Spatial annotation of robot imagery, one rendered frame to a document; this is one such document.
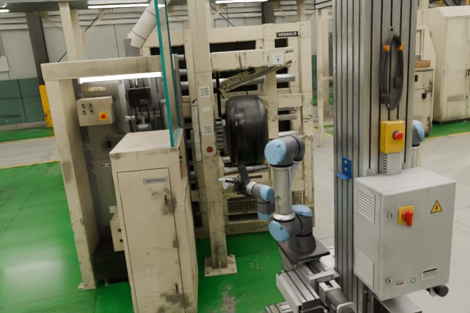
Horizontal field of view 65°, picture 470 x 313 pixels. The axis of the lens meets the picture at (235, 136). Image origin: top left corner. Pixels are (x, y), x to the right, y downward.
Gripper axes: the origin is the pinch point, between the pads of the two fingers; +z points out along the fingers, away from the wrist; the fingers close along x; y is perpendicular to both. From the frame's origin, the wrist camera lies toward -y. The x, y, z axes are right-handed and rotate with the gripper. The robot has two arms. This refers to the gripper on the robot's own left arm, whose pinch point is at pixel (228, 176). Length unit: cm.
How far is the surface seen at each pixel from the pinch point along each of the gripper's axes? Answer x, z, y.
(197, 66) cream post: 20, 62, -67
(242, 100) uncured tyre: 47, 41, -43
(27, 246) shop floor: -62, 239, 116
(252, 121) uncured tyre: 45, 27, -28
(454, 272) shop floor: 169, -77, 84
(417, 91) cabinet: 523, 115, -50
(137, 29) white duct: -3, 111, -94
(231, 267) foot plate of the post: 53, 54, 99
